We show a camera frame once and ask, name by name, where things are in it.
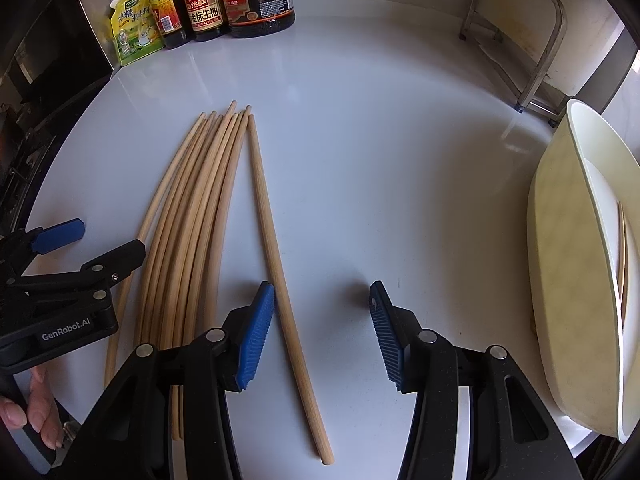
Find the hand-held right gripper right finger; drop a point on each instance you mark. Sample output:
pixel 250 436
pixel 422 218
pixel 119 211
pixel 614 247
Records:
pixel 387 340

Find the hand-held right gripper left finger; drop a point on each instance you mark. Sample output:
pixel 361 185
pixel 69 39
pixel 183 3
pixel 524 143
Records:
pixel 257 335

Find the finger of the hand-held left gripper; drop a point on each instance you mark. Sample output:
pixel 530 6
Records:
pixel 117 257
pixel 60 234

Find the long wooden chopstick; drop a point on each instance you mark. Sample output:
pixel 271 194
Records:
pixel 622 260
pixel 272 255

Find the bundle of wooden chopsticks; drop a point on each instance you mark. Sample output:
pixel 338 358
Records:
pixel 200 220

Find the cream plastic container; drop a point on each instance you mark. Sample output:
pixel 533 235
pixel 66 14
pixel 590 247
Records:
pixel 560 260

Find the person's left hand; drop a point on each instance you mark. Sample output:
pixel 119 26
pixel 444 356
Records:
pixel 45 410

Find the black kitchen appliance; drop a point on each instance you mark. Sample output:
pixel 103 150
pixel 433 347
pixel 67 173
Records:
pixel 45 85

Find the yellow green seasoning pouch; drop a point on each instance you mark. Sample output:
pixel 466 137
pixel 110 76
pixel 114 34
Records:
pixel 135 30

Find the vinegar bottle with red label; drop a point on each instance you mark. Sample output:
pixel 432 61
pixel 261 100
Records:
pixel 167 15

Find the soy sauce bottle yellow label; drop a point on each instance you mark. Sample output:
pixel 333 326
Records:
pixel 205 12

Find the stainless steel rack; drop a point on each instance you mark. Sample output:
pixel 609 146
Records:
pixel 547 55

